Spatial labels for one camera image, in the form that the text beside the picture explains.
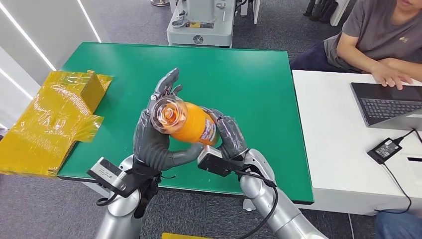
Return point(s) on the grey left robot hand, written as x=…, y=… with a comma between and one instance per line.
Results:
x=148, y=145

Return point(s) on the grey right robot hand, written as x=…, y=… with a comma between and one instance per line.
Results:
x=232, y=137

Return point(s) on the person's right hand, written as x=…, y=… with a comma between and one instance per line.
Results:
x=390, y=74

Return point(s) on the orange plastic bottle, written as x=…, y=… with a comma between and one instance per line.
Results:
x=191, y=125

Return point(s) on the person's right forearm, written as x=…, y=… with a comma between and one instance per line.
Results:
x=354, y=59

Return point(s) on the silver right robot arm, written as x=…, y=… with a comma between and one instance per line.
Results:
x=263, y=194

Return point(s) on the person's left forearm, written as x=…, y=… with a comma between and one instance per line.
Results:
x=412, y=67

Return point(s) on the dark grey laptop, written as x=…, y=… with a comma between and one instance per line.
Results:
x=385, y=109

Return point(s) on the person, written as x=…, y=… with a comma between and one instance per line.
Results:
x=372, y=29

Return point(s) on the black power adapter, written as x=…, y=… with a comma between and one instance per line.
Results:
x=384, y=151

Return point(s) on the white cabinet corner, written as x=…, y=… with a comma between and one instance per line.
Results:
x=339, y=11

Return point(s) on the black chair base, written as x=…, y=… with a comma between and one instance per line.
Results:
x=321, y=11

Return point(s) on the yellow taped box edge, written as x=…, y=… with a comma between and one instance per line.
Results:
x=181, y=236

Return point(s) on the yellow taped cardboard box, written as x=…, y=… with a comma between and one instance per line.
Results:
x=43, y=125

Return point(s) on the grey machine base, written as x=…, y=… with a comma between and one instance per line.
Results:
x=197, y=33

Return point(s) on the white furniture legs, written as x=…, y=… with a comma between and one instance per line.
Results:
x=255, y=10

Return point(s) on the round metal stand base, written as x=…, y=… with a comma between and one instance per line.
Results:
x=160, y=2

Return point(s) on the person's leg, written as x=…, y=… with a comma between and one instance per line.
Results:
x=399, y=226

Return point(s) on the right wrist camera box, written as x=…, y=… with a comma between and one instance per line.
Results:
x=211, y=161

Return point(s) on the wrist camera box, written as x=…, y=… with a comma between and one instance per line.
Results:
x=105, y=171
x=211, y=161

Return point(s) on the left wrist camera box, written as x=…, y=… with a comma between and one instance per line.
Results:
x=105, y=171

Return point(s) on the white table leg bracket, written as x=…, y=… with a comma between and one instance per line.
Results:
x=248, y=206
x=93, y=189

